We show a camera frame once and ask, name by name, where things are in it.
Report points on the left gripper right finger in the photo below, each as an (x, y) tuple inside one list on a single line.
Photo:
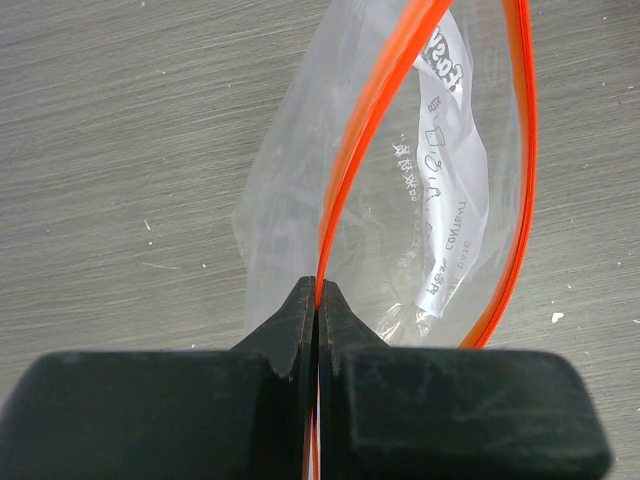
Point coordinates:
[(448, 413)]

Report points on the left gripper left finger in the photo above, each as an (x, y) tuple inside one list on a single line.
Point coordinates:
[(243, 413)]

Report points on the clear red zip top bag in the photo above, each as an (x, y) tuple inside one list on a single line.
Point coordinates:
[(401, 166)]

